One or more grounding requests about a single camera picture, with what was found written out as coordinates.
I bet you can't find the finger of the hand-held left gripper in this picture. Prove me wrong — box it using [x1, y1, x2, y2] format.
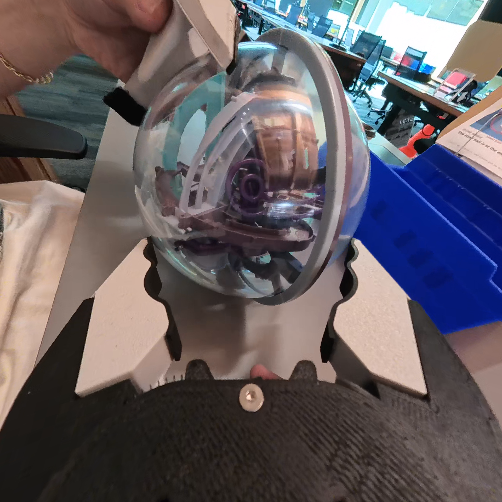
[173, 0, 241, 76]

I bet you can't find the clear acrylic stand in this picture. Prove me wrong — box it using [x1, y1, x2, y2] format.
[433, 69, 476, 99]

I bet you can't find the blue plastic bin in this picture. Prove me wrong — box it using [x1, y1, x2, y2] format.
[353, 143, 502, 335]

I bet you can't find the person's left hand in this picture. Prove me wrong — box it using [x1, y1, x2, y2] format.
[0, 0, 174, 82]

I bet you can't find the red-orange cone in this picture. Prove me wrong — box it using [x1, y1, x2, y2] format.
[400, 125, 436, 157]

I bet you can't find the tan divider panel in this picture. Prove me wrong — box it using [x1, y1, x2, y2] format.
[447, 20, 502, 83]

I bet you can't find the black office chair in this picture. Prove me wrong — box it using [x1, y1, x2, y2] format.
[349, 31, 387, 115]

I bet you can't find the printed instruction sheet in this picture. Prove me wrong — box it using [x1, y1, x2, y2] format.
[457, 110, 502, 177]

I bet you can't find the person's right hand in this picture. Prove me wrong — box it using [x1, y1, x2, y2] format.
[250, 364, 282, 381]

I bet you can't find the printed white shirt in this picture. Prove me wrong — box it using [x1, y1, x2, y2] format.
[0, 180, 85, 424]

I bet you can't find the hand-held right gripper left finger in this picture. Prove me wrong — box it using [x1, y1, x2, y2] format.
[75, 237, 182, 397]

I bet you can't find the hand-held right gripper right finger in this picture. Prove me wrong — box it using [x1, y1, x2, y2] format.
[321, 238, 428, 397]

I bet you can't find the wooden desk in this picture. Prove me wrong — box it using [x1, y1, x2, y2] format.
[378, 71, 469, 118]

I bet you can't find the gold chain bracelet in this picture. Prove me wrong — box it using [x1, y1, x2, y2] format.
[0, 51, 54, 85]

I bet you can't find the clear plastic maze ball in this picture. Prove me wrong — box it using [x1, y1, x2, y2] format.
[133, 28, 371, 306]

